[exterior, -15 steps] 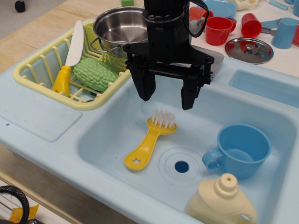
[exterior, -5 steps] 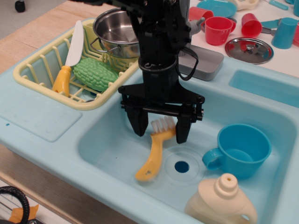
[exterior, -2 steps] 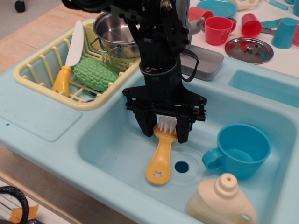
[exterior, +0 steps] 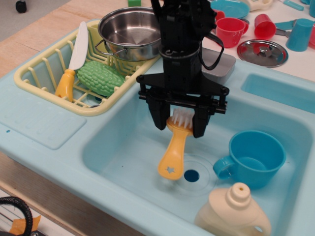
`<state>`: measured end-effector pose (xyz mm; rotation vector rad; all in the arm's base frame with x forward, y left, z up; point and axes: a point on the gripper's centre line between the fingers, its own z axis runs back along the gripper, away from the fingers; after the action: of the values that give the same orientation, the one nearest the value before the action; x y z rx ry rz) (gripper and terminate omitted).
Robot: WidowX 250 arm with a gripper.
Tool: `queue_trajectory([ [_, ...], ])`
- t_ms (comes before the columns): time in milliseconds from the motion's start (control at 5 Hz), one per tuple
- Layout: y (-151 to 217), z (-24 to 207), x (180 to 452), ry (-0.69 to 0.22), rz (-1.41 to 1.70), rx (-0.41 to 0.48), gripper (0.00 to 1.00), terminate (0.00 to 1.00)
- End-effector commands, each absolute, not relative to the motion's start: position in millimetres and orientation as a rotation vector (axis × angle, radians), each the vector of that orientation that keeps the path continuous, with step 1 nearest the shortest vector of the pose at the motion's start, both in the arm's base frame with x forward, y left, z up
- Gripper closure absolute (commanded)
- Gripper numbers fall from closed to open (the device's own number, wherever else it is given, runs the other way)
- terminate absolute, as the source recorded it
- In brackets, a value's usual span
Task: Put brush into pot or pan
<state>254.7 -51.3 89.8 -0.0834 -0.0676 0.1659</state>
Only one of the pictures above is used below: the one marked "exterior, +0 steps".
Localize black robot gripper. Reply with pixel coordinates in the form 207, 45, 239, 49
136, 46, 229, 138

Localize yellow brush with white bristles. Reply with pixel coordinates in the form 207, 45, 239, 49
157, 108, 194, 180

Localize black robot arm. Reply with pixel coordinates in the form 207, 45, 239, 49
136, 0, 229, 138

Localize stainless steel pot lid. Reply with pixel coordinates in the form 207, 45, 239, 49
237, 39, 288, 68

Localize grey toy faucet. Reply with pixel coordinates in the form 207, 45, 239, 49
202, 48, 236, 85

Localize blue plastic cup in sink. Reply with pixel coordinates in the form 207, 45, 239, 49
213, 130, 286, 189

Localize light blue toy sink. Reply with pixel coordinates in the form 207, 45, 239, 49
0, 49, 315, 236

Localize green bumpy toy gourd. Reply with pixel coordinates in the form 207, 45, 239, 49
76, 60, 125, 97

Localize red cup behind faucet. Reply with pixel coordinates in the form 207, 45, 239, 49
213, 9, 225, 22

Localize cream detergent bottle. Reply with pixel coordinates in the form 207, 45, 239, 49
194, 182, 272, 236

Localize yellow plastic dish rack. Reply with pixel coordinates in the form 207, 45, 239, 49
13, 20, 159, 116

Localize blue plastic plate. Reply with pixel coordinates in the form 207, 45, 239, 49
210, 0, 250, 19

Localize red cup lying sideways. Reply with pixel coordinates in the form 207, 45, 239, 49
254, 14, 277, 39

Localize green block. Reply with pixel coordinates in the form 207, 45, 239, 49
127, 0, 142, 7

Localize cream toy appliance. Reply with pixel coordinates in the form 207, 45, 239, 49
244, 0, 273, 11

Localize blue upside-down cup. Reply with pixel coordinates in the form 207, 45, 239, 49
286, 18, 314, 52

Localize blue plastic utensil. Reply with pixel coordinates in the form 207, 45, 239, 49
282, 0, 304, 11

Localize black caster wheel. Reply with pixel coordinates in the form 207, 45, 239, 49
15, 0, 27, 14

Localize orange tape piece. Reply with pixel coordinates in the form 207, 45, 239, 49
9, 215, 41, 236

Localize red cup with handle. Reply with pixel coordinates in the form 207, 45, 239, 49
216, 17, 249, 48

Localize white knife with yellow handle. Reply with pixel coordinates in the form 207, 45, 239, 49
55, 22, 89, 102

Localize black cable loop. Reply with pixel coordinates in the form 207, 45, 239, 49
0, 196, 33, 234

